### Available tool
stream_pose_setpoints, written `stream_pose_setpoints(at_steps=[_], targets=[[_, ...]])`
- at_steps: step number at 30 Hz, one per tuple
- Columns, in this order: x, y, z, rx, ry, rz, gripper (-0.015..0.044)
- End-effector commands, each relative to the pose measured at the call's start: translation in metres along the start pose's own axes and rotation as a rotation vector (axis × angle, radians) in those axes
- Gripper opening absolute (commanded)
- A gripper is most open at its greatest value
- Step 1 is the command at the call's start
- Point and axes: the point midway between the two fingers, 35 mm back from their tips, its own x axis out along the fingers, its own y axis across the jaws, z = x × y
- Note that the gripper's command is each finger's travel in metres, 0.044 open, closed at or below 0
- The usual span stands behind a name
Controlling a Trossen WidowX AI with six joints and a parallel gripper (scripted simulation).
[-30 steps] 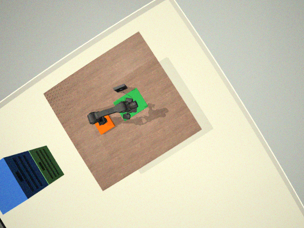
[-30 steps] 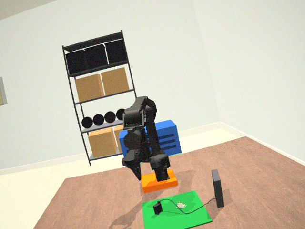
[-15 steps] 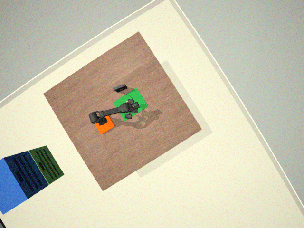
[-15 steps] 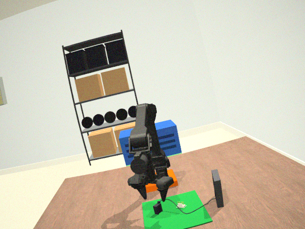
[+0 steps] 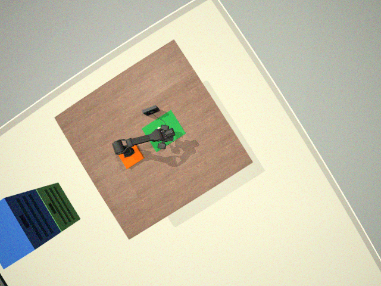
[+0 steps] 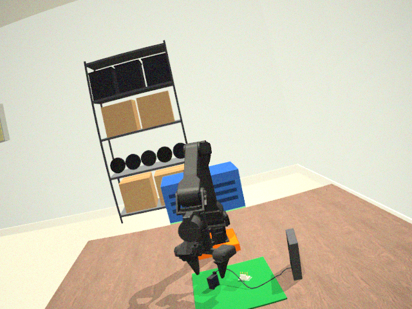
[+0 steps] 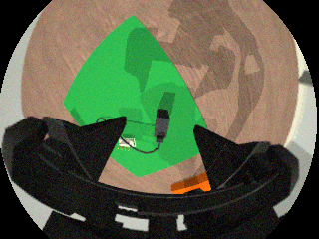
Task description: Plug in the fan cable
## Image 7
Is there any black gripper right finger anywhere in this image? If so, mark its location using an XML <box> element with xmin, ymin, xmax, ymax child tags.
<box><xmin>193</xmin><ymin>124</ymin><xmax>271</xmax><ymax>190</ymax></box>

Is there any black cable with plug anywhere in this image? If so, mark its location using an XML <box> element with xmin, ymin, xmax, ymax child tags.
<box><xmin>121</xmin><ymin>109</ymin><xmax>170</xmax><ymax>154</ymax></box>

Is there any green circuit board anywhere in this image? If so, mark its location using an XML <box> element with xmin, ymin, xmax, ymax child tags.
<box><xmin>63</xmin><ymin>15</ymin><xmax>207</xmax><ymax>176</ymax></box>

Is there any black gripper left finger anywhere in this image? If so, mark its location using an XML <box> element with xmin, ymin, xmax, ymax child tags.
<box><xmin>43</xmin><ymin>116</ymin><xmax>127</xmax><ymax>180</ymax></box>

